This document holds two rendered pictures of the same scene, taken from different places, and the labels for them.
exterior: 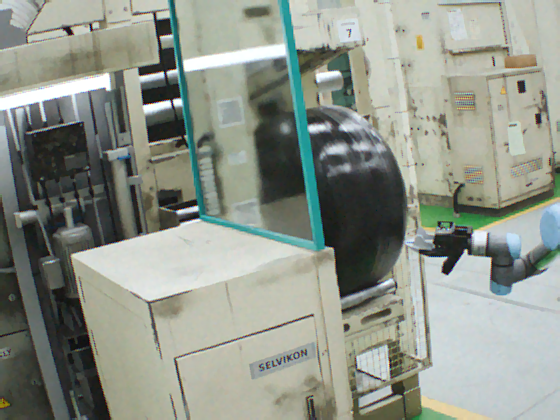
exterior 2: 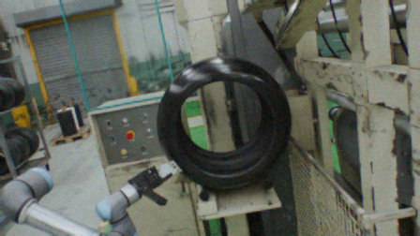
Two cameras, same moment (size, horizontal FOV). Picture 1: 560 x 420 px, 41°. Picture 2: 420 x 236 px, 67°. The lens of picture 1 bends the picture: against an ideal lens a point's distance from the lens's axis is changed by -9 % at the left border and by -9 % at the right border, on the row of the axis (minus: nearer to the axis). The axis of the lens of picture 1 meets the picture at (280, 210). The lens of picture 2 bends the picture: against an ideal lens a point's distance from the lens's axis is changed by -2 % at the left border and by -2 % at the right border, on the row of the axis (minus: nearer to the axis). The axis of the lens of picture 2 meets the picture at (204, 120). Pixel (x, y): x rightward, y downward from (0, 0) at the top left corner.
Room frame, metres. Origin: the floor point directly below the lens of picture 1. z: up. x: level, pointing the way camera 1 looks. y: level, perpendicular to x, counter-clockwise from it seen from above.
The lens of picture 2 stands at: (3.14, -1.38, 1.53)
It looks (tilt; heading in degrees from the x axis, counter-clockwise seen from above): 13 degrees down; 121
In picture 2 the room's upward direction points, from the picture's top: 11 degrees counter-clockwise
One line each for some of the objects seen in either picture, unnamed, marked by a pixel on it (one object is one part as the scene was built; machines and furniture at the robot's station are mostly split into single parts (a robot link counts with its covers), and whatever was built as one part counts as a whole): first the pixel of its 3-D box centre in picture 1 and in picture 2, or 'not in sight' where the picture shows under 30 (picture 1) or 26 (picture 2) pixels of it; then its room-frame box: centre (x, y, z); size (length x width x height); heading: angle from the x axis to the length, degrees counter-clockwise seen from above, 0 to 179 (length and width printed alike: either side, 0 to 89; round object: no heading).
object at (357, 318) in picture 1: (349, 320); (206, 191); (2.34, -0.16, 0.84); 0.36 x 0.09 x 0.06; 119
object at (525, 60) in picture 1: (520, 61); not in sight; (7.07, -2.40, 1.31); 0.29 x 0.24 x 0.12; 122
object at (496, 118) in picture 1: (502, 137); not in sight; (7.02, -2.10, 0.62); 0.91 x 0.58 x 1.25; 122
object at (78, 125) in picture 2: not in sight; (70, 121); (-3.47, 3.50, 0.38); 1.20 x 0.80 x 0.76; 130
